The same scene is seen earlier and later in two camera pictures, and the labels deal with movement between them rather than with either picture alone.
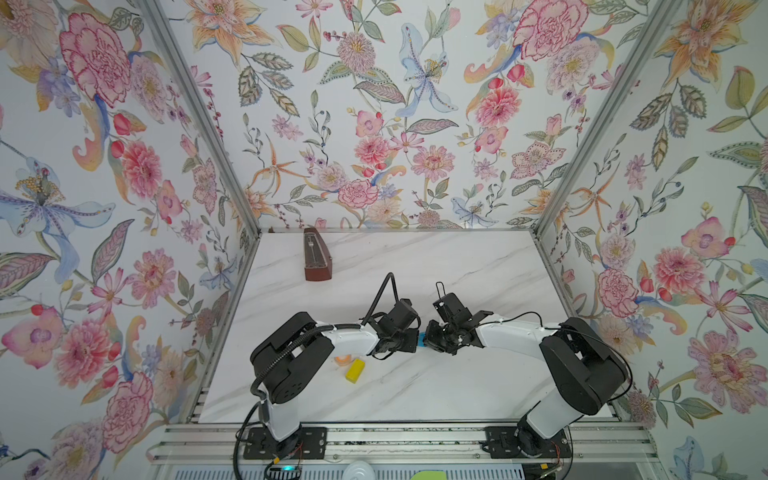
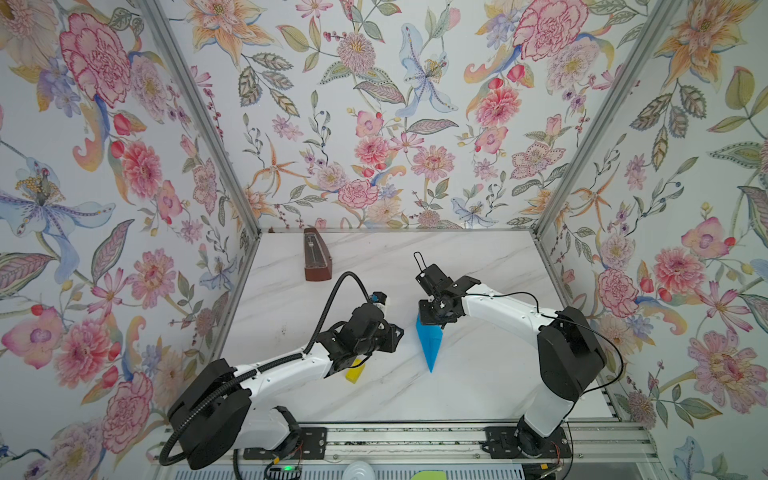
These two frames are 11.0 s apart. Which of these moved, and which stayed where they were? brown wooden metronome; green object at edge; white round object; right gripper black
Moved: right gripper black
Stayed: brown wooden metronome; green object at edge; white round object
